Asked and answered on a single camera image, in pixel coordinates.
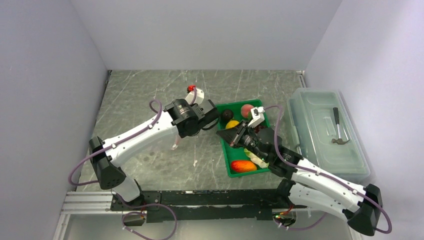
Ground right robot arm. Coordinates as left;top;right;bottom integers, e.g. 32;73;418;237
216;121;383;236

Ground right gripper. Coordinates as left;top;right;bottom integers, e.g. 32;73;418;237
216;119;270;162

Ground green plastic tray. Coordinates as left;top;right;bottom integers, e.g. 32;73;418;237
216;99;270;178

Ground pink peach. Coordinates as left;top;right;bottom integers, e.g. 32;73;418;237
240;104;254;119

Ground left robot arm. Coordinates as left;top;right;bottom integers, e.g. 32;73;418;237
89;98;220;210

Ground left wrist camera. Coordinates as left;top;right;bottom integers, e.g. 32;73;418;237
185;85;205;105

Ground clear plastic storage box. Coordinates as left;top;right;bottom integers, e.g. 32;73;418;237
283;88;371;185

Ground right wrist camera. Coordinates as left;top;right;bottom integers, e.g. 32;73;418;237
248;106;265;128

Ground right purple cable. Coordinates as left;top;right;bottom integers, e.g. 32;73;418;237
263;105;393;235

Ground dark purple grapes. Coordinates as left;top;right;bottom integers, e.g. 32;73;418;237
255;124;267;131

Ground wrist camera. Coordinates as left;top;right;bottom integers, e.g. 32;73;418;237
185;85;205;105
248;106;265;128

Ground yellow lemon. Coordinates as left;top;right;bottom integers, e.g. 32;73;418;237
225;120;240;129

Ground clear zip top bag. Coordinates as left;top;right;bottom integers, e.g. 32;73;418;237
171;134;182;150

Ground small hammer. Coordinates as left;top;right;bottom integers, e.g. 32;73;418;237
331;107;350;145

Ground red orange mango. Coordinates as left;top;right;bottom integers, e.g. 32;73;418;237
230;160;258;173

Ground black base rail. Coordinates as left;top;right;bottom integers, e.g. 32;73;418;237
110;189;291;223

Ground dark plum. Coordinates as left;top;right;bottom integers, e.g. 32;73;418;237
220;108;234;123

